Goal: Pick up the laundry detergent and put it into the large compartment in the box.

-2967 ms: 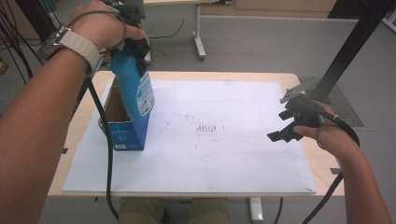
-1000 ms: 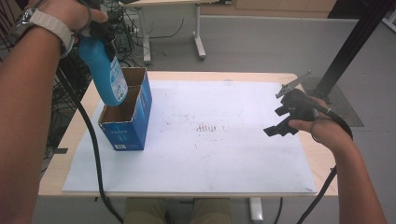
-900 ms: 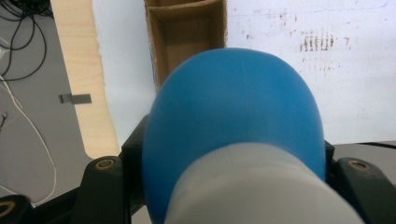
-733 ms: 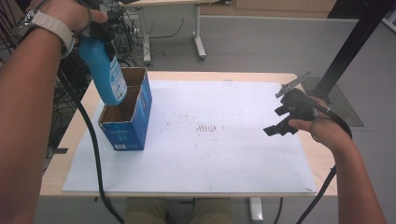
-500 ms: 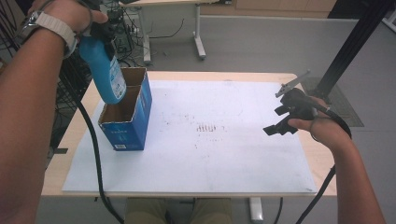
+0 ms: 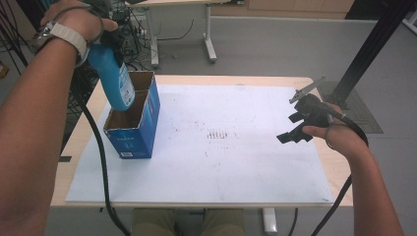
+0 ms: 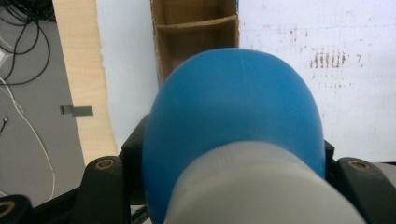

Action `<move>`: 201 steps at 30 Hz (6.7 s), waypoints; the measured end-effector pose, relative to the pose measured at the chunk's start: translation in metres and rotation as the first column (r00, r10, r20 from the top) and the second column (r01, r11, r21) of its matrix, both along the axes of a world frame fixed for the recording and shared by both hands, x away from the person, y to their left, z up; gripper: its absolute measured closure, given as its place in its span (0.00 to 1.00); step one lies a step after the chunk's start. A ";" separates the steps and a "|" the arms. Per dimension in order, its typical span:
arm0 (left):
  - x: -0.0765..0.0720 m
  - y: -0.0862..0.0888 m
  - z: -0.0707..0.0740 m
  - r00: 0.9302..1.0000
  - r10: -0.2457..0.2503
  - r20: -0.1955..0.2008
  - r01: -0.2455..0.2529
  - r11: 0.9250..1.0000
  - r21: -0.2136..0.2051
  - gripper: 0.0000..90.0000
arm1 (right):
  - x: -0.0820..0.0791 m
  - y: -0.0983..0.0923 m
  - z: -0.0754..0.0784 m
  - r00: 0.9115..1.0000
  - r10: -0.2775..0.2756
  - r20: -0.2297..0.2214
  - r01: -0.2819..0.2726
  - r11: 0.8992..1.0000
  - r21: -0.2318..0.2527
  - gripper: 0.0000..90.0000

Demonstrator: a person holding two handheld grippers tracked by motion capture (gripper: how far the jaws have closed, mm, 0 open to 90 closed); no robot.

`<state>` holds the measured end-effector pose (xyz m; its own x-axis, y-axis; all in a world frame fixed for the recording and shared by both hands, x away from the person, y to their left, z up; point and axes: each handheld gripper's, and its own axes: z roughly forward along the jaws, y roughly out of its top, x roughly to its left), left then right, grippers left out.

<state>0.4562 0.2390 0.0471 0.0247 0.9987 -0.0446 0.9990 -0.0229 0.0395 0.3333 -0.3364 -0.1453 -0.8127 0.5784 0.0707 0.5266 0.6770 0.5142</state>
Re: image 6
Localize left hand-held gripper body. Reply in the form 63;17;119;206
98;29;126;56

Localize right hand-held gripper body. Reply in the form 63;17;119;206
288;75;334;128

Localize blue bottle with white cap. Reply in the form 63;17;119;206
87;43;137;113

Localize blue cardboard box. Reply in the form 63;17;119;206
102;70;162;160

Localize person's left hand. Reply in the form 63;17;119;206
40;0;119;43

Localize person's right hand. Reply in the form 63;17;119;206
301;101;371;162

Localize black computer tower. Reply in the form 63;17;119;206
112;8;142;57

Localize light wooden table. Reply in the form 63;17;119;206
50;74;355;209

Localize wristwatch with beige band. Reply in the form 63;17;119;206
30;21;90;68

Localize dark grey floor mat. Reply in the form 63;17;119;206
314;80;385;135

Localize white table mat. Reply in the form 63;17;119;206
65;84;335;205

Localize white table leg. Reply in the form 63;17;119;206
262;207;278;236

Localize white-legged background table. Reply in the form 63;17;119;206
125;0;244;64

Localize person's right leg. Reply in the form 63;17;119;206
200;207;245;236

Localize person's leg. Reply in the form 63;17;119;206
200;207;245;236
131;207;180;236

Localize person's left leg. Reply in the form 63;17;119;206
131;207;180;236

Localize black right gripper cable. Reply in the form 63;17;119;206
310;103;371;236

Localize black metal frame post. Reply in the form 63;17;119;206
328;0;417;106

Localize black cable under table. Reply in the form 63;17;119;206
287;207;300;236

